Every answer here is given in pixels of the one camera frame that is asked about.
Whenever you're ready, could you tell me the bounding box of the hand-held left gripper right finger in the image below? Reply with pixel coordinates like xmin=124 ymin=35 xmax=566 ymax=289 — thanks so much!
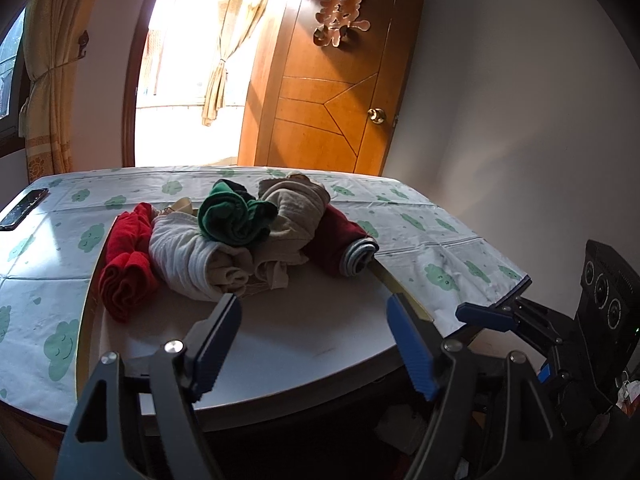
xmin=386 ymin=292 xmax=557 ymax=480

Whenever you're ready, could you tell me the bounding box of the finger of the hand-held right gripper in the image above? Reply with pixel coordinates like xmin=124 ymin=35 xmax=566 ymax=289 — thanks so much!
xmin=537 ymin=354 xmax=572 ymax=387
xmin=455 ymin=296 xmax=577 ymax=347

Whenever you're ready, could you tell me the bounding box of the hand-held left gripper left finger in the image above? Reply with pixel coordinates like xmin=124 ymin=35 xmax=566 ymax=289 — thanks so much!
xmin=52 ymin=292 xmax=243 ymax=480

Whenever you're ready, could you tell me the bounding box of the white round tray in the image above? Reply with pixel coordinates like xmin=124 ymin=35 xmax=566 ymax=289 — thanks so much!
xmin=75 ymin=210 xmax=436 ymax=433

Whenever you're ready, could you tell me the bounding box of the beige stitched underwear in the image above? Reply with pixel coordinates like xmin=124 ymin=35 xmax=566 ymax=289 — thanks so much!
xmin=210 ymin=250 xmax=311 ymax=297

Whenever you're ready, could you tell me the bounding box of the white underwear dark print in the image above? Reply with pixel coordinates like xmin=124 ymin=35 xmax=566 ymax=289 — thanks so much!
xmin=149 ymin=209 xmax=255 ymax=303

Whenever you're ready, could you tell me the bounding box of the red underwear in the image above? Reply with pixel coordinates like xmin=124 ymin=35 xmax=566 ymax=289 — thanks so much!
xmin=97 ymin=202 xmax=161 ymax=324

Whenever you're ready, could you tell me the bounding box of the maroon underwear grey waistband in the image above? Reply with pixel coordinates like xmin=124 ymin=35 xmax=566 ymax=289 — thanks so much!
xmin=302 ymin=204 xmax=381 ymax=277

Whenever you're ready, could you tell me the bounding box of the green and black underwear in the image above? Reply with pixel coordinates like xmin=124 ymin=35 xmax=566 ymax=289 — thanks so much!
xmin=197 ymin=178 xmax=279 ymax=247

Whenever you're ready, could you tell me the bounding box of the cream eyelet underwear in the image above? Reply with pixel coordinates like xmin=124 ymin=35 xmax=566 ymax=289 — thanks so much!
xmin=252 ymin=172 xmax=332 ymax=267
xmin=152 ymin=197 xmax=201 ymax=218

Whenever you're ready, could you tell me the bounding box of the white green cloud tablecloth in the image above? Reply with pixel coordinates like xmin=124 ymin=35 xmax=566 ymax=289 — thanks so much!
xmin=0 ymin=165 xmax=532 ymax=401

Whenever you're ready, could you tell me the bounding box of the black smartphone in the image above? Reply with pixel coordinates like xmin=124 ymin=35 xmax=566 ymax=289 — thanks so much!
xmin=0 ymin=187 xmax=50 ymax=232

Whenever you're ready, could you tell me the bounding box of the orange wooden door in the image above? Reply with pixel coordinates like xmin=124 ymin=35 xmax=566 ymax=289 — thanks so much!
xmin=237 ymin=0 xmax=431 ymax=177

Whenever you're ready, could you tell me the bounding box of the tied yellow curtain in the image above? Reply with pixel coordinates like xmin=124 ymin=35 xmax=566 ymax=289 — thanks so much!
xmin=200 ymin=0 xmax=275 ymax=127

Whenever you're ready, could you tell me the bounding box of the beige patterned curtain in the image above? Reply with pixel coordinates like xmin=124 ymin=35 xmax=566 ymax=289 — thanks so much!
xmin=19 ymin=0 xmax=116 ymax=183

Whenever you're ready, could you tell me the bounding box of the pale cutout door decoration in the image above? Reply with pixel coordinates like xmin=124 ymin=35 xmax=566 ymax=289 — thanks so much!
xmin=312 ymin=0 xmax=372 ymax=51

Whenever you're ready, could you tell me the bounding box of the dark framed window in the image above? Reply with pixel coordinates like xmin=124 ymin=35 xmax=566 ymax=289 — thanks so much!
xmin=0 ymin=7 xmax=28 ymax=158

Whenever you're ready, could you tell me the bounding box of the dark brown door frame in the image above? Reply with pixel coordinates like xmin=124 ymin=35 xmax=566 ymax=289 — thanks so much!
xmin=121 ymin=0 xmax=173 ymax=168

